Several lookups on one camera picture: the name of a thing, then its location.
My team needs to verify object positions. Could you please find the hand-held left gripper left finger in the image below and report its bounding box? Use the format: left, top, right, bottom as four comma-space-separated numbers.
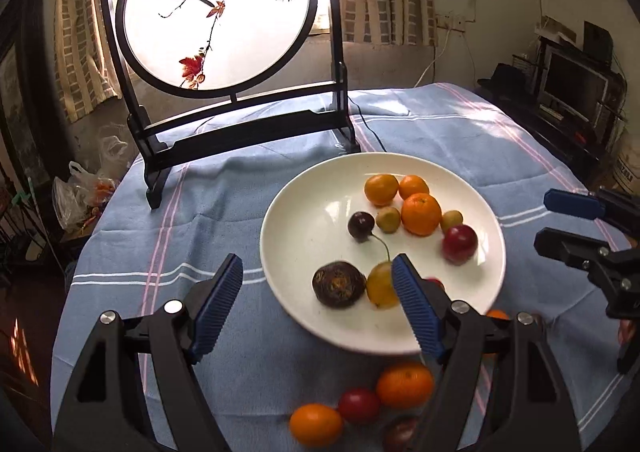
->
52, 253, 245, 452

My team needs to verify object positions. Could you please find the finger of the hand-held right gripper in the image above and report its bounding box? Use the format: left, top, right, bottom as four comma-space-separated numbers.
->
533, 227, 640, 319
543, 187, 640, 239

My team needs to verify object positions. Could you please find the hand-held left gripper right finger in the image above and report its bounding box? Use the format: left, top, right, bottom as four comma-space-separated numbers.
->
391, 253, 583, 452

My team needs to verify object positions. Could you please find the yellow round fruit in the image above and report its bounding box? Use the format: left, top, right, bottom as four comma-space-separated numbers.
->
366, 262, 401, 310

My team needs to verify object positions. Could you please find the red plum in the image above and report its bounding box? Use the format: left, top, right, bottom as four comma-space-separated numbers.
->
441, 224, 479, 266

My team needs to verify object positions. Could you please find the dark brown water chestnut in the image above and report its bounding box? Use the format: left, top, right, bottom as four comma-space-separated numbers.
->
312, 261, 367, 307

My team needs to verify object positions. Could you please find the small green yellow fruit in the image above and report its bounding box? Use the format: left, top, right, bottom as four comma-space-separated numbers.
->
440, 209, 464, 234
376, 206, 402, 234

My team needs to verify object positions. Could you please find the dark red cherry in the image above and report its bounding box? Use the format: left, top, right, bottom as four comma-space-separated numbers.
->
347, 211, 392, 264

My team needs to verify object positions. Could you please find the orange kumquat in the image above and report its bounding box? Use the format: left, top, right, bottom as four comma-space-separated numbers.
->
289, 403, 345, 448
364, 173, 400, 207
398, 174, 431, 200

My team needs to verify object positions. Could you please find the white round plate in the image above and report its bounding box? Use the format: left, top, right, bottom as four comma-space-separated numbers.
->
259, 152, 506, 357

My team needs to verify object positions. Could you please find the black media desk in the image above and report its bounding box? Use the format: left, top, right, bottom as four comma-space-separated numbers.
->
477, 82, 626, 183

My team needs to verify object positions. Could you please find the white bucket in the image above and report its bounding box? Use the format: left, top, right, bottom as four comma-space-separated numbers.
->
610, 124, 640, 193

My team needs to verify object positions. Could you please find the blue striped tablecloth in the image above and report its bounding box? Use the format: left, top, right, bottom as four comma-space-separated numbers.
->
50, 82, 636, 452

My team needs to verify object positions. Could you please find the red tomato on cloth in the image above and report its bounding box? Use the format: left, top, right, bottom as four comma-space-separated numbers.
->
338, 387, 381, 425

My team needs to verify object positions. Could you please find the computer monitor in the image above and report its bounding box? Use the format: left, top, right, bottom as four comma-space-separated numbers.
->
537, 44, 611, 125

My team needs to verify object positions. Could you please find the dark purple plum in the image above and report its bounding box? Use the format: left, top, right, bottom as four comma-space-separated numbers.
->
382, 416, 421, 452

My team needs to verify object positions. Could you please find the black hat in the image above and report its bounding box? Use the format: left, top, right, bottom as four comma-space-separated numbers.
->
477, 63, 526, 93

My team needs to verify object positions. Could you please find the black speaker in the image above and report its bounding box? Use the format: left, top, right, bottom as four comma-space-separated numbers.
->
582, 21, 615, 65

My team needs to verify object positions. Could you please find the plastic bag with groceries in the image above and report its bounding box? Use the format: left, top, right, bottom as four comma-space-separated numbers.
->
52, 161, 118, 233

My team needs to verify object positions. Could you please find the clear plastic bag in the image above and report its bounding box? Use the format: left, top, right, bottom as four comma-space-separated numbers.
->
97, 124, 133, 168

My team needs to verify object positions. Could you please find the bird painting table screen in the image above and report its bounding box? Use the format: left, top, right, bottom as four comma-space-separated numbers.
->
97, 0, 362, 210

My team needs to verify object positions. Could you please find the dark framed picture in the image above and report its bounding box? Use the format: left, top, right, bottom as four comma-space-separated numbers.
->
0, 0, 56, 183

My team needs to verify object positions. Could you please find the black power cable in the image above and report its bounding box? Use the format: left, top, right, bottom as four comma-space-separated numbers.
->
347, 97, 388, 153

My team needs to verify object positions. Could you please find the white wall cable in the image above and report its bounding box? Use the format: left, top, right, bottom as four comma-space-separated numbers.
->
412, 27, 448, 88

